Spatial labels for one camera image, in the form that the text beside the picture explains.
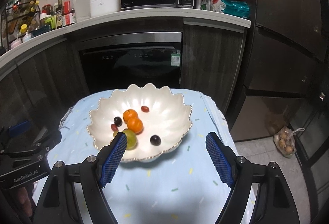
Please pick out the light blue patterned tablecloth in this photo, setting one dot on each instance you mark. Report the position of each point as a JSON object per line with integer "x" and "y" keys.
{"x": 182, "y": 186}

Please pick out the dark purple plum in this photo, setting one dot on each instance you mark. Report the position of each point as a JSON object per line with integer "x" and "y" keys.
{"x": 155, "y": 140}

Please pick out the dark refrigerator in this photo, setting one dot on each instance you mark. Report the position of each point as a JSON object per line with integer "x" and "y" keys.
{"x": 283, "y": 49}

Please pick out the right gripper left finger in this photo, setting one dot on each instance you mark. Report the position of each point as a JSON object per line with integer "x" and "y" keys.
{"x": 97, "y": 171}

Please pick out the white rice cooker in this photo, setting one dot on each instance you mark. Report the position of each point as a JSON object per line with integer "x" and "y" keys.
{"x": 103, "y": 7}

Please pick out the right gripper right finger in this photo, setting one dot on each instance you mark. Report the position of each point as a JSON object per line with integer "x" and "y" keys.
{"x": 232, "y": 169}

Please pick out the white scalloped ceramic bowl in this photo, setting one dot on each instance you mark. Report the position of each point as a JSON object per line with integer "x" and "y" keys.
{"x": 169, "y": 117}

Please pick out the bag of nuts on floor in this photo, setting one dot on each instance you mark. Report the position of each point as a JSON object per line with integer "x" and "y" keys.
{"x": 285, "y": 141}

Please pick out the dark glass sauce bottle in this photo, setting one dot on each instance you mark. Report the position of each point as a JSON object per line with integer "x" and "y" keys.
{"x": 59, "y": 14}

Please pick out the white kitchen countertop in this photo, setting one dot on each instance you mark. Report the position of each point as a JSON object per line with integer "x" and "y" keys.
{"x": 120, "y": 22}

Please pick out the red-label sauce bottle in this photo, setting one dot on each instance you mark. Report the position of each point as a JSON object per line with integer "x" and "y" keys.
{"x": 69, "y": 16}

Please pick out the large orange mandarin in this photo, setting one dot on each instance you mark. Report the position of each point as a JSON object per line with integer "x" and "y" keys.
{"x": 129, "y": 114}

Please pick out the left hand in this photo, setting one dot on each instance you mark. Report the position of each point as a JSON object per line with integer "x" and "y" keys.
{"x": 26, "y": 203}

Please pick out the red cherry tomato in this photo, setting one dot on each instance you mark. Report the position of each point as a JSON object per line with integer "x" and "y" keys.
{"x": 114, "y": 127}
{"x": 145, "y": 109}

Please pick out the black wire spice rack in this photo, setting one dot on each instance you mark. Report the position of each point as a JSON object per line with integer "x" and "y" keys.
{"x": 13, "y": 17}

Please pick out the black built-in oven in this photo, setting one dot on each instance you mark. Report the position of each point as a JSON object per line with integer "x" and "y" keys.
{"x": 116, "y": 62}

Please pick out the green round fruit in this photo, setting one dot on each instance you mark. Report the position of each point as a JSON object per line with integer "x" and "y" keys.
{"x": 131, "y": 138}

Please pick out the small orange mandarin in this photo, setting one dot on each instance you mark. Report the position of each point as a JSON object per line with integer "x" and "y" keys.
{"x": 135, "y": 125}

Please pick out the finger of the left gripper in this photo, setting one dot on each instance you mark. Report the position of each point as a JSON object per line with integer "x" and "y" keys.
{"x": 18, "y": 127}
{"x": 16, "y": 146}

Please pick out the green label sticker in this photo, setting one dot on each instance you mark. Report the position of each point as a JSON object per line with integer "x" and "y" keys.
{"x": 176, "y": 58}

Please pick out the teal snack bag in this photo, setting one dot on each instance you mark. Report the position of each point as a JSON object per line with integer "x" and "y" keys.
{"x": 236, "y": 8}

